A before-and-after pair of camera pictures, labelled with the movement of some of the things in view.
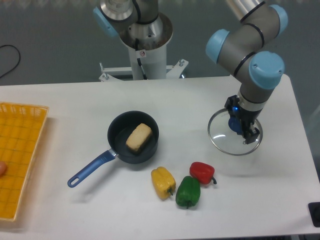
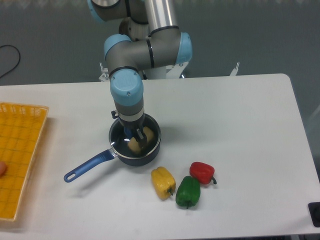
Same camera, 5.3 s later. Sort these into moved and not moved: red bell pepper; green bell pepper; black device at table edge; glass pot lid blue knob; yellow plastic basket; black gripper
Moved: glass pot lid blue knob; black gripper
Not moved: yellow plastic basket; black device at table edge; red bell pepper; green bell pepper
